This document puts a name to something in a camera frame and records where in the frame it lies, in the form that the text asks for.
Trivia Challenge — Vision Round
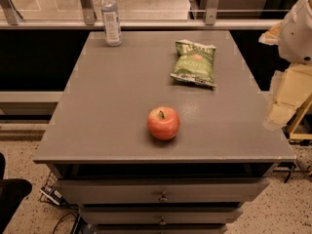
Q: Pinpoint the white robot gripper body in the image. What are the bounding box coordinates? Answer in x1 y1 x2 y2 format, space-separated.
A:
278 0 312 64

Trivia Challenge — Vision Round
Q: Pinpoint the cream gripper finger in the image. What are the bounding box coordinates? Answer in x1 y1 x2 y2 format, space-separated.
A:
258 22 281 46
263 63 312 130

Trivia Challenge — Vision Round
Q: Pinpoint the red apple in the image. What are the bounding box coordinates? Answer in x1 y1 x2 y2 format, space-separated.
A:
147 106 180 140

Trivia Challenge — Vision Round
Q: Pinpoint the blue plastic water bottle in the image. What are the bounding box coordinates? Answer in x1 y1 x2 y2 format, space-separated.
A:
100 0 122 46

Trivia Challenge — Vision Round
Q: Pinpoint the green chip bag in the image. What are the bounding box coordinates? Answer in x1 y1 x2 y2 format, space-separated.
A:
171 39 215 88

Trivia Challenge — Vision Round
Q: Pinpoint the grey drawer cabinet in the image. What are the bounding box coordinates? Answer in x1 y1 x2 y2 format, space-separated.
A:
35 31 295 234

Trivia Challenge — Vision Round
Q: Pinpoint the top drawer with knob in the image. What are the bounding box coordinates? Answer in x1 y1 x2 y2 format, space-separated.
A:
55 178 269 205

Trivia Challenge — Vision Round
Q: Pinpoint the drawer with knob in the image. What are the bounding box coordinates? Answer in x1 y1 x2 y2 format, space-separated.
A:
80 207 242 225
55 178 269 205

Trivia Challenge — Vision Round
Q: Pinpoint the metal glass railing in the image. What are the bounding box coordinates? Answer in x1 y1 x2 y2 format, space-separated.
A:
0 0 296 30

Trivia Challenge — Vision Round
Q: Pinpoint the power strip on floor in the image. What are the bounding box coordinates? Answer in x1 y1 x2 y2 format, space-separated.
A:
40 185 62 206

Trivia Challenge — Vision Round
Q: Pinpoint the black office chair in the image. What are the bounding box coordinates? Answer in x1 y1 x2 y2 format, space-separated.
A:
0 153 32 234

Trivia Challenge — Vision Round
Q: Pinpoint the yellow metal frame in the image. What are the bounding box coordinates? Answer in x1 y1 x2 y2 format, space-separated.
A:
288 94 312 140

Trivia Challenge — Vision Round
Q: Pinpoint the black floor cable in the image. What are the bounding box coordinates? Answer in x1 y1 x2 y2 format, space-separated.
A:
52 212 81 234

